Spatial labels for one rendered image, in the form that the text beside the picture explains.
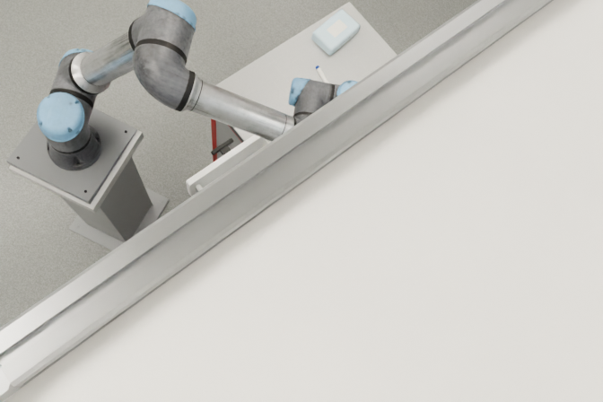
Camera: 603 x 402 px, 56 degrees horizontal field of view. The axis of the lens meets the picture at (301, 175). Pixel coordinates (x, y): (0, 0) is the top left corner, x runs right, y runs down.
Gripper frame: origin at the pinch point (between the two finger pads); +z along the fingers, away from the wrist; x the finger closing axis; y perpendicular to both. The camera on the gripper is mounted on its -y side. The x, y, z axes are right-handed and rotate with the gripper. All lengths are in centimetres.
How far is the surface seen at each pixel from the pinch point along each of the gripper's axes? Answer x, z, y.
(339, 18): -35.5, 0.8, 32.4
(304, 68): -15.1, 5.2, 27.6
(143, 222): 53, 80, 43
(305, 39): -23.0, 5.2, 35.4
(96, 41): 13, 81, 125
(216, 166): 33.4, -11.6, 16.2
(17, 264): 100, 81, 63
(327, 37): -27.2, 0.8, 29.7
